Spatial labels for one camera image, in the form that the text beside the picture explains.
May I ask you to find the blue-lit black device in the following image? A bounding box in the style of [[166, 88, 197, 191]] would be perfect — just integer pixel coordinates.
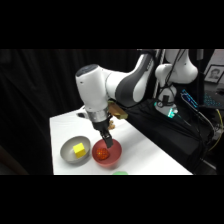
[[180, 88, 200, 110]]

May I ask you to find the black curtain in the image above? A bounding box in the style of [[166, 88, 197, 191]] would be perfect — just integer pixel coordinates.
[[0, 49, 162, 176]]

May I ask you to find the yellow cable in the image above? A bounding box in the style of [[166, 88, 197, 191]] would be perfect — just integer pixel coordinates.
[[207, 108, 224, 153]]

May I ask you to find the pink bowl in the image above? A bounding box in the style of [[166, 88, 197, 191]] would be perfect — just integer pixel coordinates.
[[91, 138, 123, 170]]

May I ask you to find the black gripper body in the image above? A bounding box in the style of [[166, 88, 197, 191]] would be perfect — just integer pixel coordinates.
[[90, 117, 113, 135]]

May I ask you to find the green object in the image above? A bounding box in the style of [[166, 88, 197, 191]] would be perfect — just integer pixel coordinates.
[[112, 170, 129, 176]]

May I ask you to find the small green light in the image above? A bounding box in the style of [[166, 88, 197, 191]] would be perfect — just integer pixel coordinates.
[[166, 108, 178, 120]]

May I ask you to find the tan striped plush toy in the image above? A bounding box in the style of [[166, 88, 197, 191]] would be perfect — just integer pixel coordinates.
[[108, 119, 117, 131]]

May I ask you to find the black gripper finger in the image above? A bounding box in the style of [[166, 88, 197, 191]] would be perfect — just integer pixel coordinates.
[[100, 130, 113, 150]]

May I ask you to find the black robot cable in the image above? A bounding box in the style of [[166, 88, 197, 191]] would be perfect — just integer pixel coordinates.
[[156, 49, 188, 101]]

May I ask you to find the cyan-lit keyboard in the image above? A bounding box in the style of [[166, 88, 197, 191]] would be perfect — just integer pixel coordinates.
[[203, 92, 224, 110]]

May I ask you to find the framed portrait picture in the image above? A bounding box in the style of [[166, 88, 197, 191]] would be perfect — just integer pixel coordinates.
[[203, 64, 224, 85]]

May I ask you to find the yellow block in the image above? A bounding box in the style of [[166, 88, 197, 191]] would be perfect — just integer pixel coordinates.
[[72, 142, 88, 159]]

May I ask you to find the red ball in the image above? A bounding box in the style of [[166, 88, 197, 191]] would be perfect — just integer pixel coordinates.
[[96, 147, 111, 161]]

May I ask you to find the grey bowl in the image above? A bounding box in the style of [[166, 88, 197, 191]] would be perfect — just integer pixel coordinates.
[[59, 135, 92, 165]]

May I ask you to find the black cloth-covered robot stand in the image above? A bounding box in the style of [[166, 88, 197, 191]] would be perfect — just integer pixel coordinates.
[[123, 97, 215, 176]]

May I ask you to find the tan wrist mount block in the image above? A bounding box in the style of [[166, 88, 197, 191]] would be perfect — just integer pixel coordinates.
[[108, 102, 129, 121]]

